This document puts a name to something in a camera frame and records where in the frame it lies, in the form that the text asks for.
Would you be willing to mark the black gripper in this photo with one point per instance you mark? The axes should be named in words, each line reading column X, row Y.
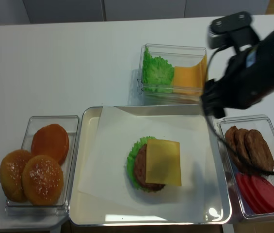
column 248, row 78

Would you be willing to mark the yellow cheese slice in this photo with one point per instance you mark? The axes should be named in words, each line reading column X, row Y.
column 163, row 162

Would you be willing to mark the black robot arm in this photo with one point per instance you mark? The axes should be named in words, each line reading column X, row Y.
column 249, row 75

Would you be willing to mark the yellow cheese slices in bin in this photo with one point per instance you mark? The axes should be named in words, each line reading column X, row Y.
column 190, row 80

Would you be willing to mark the clear bin with lettuce cheese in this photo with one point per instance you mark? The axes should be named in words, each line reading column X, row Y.
column 181, row 56

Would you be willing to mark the left brown patty in bin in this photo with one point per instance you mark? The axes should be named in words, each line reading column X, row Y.
column 230, row 139

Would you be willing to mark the brown patty in bin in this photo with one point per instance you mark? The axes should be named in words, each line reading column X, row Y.
column 258, row 150
column 240, row 144
column 230, row 139

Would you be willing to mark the right brown patty in bin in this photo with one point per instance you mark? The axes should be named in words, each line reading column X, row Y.
column 258, row 150

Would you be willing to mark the middle brown patty in bin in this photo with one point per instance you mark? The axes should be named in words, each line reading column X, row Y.
column 240, row 144

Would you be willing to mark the green lettuce leaves in bin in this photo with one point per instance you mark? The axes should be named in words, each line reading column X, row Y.
column 157, row 73

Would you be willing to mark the red tomato slices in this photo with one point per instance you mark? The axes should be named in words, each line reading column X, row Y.
column 257, row 192

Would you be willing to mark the brown burger patty on stack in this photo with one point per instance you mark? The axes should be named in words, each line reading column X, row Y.
column 139, row 172

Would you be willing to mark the green lettuce under patty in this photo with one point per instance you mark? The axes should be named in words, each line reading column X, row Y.
column 131, row 160

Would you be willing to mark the white parchment paper sheet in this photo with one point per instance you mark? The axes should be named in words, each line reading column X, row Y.
column 200, row 198

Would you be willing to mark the clear bin with buns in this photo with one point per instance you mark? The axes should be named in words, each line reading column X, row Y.
column 61, row 208

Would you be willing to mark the plain brown bun bottom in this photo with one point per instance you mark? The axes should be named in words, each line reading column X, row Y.
column 51, row 140

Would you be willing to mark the sesame seed bun top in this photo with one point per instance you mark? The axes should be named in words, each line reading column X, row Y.
column 42, row 180

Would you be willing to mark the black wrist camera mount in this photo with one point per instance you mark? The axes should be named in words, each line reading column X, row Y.
column 232, row 31

